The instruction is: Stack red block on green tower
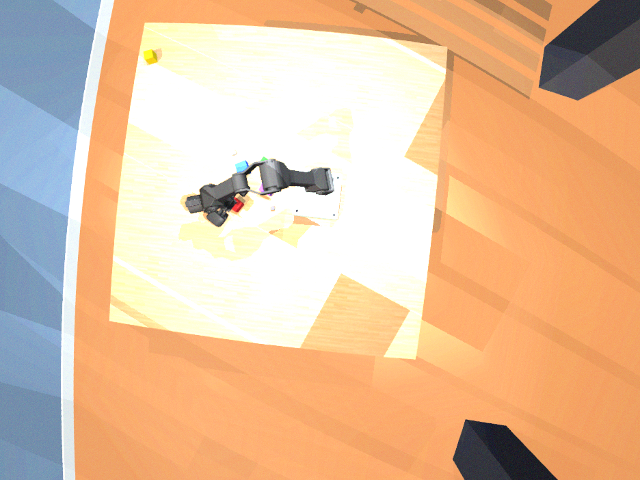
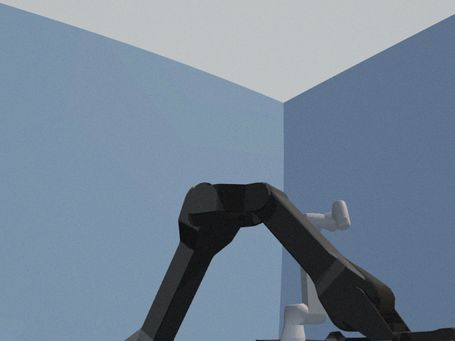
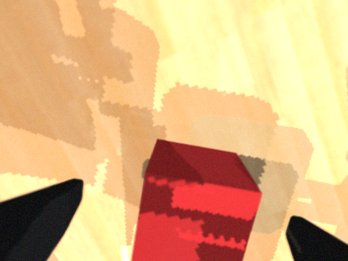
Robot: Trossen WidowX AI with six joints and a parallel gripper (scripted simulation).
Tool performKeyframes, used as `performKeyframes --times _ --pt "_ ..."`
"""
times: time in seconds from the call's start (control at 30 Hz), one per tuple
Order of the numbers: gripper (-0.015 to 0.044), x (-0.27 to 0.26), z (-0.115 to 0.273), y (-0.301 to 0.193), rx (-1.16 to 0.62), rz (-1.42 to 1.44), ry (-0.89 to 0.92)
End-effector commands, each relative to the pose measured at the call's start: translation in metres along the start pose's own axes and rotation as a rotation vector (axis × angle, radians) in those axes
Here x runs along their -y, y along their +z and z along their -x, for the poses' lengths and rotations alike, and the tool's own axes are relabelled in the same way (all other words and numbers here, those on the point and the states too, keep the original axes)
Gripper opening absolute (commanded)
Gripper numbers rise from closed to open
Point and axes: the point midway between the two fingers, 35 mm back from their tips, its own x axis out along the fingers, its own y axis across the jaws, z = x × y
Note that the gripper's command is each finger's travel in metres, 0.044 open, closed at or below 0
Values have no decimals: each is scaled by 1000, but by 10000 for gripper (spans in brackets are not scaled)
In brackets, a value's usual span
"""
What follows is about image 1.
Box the yellow cube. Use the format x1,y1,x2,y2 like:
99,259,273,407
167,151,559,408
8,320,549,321
143,49,158,65

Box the blue block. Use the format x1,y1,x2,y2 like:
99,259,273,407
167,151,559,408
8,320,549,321
234,160,249,172

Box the red block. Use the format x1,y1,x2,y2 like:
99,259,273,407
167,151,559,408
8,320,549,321
233,197,244,212

